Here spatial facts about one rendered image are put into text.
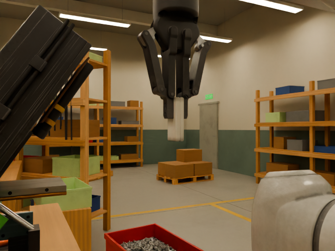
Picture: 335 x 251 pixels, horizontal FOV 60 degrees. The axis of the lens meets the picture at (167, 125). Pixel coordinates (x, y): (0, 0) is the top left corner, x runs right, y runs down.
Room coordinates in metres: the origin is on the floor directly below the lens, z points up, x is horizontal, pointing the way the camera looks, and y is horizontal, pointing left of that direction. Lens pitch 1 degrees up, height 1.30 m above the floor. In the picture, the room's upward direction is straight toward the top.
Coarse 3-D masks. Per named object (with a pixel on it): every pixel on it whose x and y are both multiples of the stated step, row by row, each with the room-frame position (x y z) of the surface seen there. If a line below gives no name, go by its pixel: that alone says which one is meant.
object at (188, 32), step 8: (184, 32) 0.46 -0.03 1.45; (184, 40) 0.46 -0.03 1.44; (184, 48) 0.46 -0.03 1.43; (176, 56) 0.48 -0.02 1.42; (184, 56) 0.47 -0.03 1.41; (176, 64) 0.48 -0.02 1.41; (184, 64) 0.47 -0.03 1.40; (176, 72) 0.48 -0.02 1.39; (184, 72) 0.47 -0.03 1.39; (176, 80) 0.48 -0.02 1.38; (184, 80) 0.47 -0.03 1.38; (176, 88) 0.48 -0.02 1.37; (184, 88) 0.47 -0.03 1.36; (176, 96) 0.48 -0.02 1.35; (184, 96) 0.46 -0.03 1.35
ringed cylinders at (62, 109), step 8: (88, 64) 1.00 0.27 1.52; (80, 72) 0.99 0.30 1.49; (88, 72) 1.00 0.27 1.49; (80, 80) 0.99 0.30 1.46; (72, 88) 0.97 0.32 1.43; (64, 96) 0.96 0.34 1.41; (72, 96) 0.98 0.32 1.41; (56, 104) 0.95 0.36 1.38; (64, 104) 0.96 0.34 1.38; (56, 112) 0.95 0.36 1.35; (48, 120) 0.94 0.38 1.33; (56, 120) 0.96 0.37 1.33; (40, 128) 0.93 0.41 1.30; (48, 128) 0.95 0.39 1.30; (40, 136) 0.93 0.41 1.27
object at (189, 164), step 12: (180, 156) 7.46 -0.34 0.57; (192, 156) 7.45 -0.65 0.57; (168, 168) 6.87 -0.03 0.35; (180, 168) 6.76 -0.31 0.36; (192, 168) 6.97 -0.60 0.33; (204, 168) 7.16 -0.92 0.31; (168, 180) 6.98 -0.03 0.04; (180, 180) 7.17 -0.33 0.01; (192, 180) 6.96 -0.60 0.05; (204, 180) 7.14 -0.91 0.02
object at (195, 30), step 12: (156, 0) 0.45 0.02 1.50; (168, 0) 0.44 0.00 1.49; (180, 0) 0.44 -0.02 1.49; (192, 0) 0.45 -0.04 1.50; (156, 12) 0.45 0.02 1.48; (168, 12) 0.45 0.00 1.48; (180, 12) 0.45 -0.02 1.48; (192, 12) 0.45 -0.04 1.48; (156, 24) 0.45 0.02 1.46; (168, 24) 0.45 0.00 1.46; (180, 24) 0.46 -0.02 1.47; (192, 24) 0.47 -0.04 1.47; (156, 36) 0.46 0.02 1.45; (168, 36) 0.45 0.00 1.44; (180, 36) 0.46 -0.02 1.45; (192, 36) 0.47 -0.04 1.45; (180, 48) 0.47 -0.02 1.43
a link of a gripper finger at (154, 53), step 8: (144, 32) 0.43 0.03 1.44; (144, 40) 0.44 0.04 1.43; (152, 40) 0.44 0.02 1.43; (144, 48) 0.45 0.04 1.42; (152, 48) 0.44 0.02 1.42; (152, 56) 0.44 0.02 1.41; (152, 64) 0.44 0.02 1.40; (152, 72) 0.45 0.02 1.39; (160, 72) 0.45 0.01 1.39; (152, 80) 0.46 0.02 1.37; (160, 80) 0.45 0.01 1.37; (152, 88) 0.46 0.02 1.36; (160, 88) 0.45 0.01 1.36
